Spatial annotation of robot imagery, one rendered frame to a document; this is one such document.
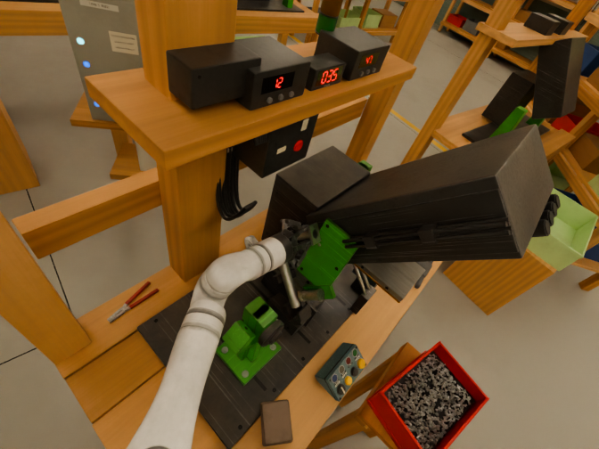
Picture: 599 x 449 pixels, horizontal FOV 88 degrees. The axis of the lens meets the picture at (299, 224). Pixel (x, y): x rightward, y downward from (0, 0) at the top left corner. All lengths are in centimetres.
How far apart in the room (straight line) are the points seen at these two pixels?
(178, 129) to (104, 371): 71
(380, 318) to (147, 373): 76
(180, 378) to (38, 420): 153
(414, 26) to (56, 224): 129
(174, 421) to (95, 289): 177
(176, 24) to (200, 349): 51
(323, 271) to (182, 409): 54
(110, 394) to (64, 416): 97
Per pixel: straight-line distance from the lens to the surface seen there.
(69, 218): 83
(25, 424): 205
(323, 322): 111
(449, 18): 1015
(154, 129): 58
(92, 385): 106
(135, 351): 106
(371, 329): 116
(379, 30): 720
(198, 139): 56
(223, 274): 60
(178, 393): 52
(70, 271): 234
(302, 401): 101
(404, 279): 102
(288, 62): 69
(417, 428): 117
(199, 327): 56
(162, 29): 61
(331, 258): 88
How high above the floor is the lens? 186
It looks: 47 degrees down
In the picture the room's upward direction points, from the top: 20 degrees clockwise
